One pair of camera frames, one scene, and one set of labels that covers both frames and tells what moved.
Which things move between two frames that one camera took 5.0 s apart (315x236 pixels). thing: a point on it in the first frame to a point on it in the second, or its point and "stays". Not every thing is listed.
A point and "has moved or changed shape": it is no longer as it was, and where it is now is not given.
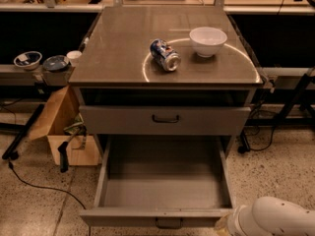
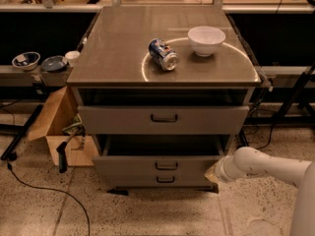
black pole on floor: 22,134 stays
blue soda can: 164,55 stays
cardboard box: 61,122 stays
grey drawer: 161,180 has moved or changed shape
